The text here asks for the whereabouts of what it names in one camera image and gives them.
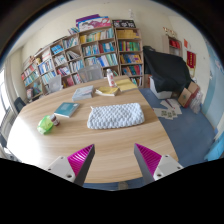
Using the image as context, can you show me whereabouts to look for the wooden bookshelf with books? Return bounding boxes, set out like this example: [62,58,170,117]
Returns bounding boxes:
[21,26,144,100]

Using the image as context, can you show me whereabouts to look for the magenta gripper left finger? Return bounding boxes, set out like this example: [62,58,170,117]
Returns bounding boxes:
[46,144,95,186]

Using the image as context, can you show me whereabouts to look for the dark chair far left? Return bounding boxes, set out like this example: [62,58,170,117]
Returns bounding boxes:
[14,97,25,112]

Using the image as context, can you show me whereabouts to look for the teal book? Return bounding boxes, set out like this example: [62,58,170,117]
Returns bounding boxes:
[55,102,79,118]

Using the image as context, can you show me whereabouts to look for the white plastic bottle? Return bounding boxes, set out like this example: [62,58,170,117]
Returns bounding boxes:
[106,69,116,87]

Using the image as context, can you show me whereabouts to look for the yellow booklet near centre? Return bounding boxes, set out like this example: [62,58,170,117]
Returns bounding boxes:
[95,86,118,96]

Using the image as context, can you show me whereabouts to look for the white box under cloth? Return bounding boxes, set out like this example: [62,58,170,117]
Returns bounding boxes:
[148,76,173,100]

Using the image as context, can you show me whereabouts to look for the brown cardboard box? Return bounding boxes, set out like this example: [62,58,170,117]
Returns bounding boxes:
[178,82,200,108]

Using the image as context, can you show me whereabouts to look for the grey mesh chair middle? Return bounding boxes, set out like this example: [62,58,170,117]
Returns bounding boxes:
[78,64,103,83]

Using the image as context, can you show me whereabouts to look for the green plastic bag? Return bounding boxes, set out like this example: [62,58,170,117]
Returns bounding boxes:
[37,115,53,134]

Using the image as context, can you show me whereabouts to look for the small dark jar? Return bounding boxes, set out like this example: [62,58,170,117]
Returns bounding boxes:
[50,114,60,126]

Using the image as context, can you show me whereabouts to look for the red wall banner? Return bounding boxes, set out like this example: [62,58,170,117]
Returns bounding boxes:
[187,51,196,69]

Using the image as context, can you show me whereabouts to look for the small wooden wall cabinet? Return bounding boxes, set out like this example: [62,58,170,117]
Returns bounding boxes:
[162,35,182,57]

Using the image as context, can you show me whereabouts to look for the yellow booklet by bottle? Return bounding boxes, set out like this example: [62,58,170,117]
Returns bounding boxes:
[116,79,137,92]

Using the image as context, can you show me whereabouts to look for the white knitted towel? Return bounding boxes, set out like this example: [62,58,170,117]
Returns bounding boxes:
[87,103,145,129]

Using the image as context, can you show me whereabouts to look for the black sign atop shelf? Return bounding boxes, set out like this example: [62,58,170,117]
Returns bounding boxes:
[112,20,136,28]

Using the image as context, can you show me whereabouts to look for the papers on floor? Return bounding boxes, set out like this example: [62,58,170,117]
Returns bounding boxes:
[153,99,182,120]

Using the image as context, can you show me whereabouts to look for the grey chair left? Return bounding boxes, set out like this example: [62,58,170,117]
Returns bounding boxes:
[48,75,63,93]

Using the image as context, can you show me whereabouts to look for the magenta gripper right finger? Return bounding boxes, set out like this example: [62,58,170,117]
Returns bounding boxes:
[134,143,183,184]

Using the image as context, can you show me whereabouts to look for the black cloth cover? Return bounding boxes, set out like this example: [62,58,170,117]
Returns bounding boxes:
[143,46,192,92]

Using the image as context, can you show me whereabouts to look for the grey book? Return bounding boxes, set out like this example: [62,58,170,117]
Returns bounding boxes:
[72,85,94,101]

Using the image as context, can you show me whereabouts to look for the colourful boxes atop shelf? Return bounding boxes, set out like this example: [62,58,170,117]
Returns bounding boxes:
[76,14,111,32]

